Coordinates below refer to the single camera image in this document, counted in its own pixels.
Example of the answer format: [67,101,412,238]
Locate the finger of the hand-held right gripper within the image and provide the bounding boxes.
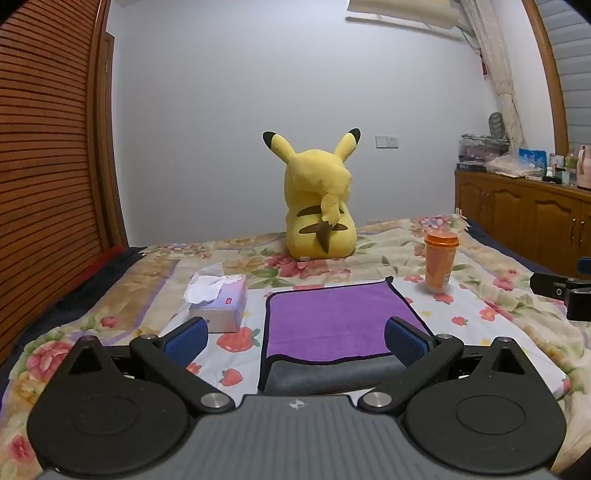
[530,272,591,297]

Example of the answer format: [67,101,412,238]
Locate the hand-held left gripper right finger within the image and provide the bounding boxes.
[360,316,525,414]

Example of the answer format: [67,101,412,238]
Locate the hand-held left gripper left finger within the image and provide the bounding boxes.
[68,318,234,414]

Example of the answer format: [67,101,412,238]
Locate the purple grey towel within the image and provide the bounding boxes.
[257,276,437,396]

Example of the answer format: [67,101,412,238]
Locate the tissue box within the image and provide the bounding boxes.
[184,263,249,334]

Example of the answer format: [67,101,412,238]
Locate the wooden cabinet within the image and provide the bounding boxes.
[454,169,591,278]

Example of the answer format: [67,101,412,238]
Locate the floral blanket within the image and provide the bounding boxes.
[0,215,591,477]

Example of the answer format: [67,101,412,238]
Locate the orange lidded cup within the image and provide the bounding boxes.
[424,231,460,295]

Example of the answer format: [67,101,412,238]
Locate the blue packet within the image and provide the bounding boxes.
[518,148,547,169]

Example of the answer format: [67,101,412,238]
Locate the clear storage box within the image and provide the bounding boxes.
[458,133,509,164]

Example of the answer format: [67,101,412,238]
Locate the yellow plush toy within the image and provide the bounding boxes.
[263,128,362,260]

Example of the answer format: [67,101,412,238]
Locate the beige patterned curtain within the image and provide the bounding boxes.
[462,0,525,157]

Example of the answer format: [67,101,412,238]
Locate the window blind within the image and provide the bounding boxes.
[539,0,591,149]

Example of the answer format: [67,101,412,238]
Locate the wooden louvered wardrobe door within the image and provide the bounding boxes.
[0,0,130,365]

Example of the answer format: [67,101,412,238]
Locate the white air conditioner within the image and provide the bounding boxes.
[346,0,463,29]

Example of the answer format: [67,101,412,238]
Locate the wooden window frame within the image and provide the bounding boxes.
[522,0,570,157]

